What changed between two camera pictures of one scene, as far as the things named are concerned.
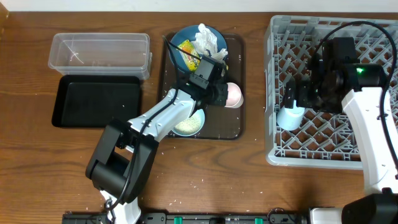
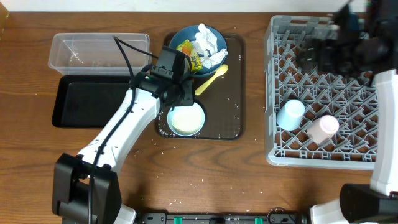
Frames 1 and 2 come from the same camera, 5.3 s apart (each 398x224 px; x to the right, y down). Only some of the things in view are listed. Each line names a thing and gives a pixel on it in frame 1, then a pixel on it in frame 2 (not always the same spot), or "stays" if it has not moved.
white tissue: (206, 42) stays
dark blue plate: (189, 33) stays
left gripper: (221, 94) -> (185, 98)
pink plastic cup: (235, 98) -> (323, 129)
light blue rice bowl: (193, 125) stays
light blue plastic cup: (290, 119) stays
